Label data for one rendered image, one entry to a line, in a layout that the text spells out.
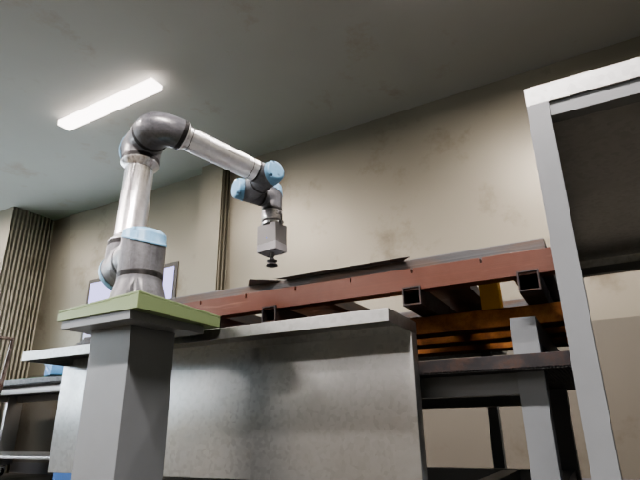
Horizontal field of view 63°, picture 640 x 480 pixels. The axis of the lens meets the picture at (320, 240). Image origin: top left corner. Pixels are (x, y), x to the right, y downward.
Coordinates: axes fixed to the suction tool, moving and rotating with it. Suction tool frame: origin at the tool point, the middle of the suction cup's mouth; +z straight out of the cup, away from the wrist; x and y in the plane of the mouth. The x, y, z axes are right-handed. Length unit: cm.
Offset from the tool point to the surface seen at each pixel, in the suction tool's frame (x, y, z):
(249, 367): 19.2, -7.4, 37.9
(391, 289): 11, -50, 21
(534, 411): 2, -79, 54
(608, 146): 7, -108, -4
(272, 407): 18, -15, 49
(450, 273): 10, -67, 20
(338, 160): -242, 113, -201
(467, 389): 3, -65, 48
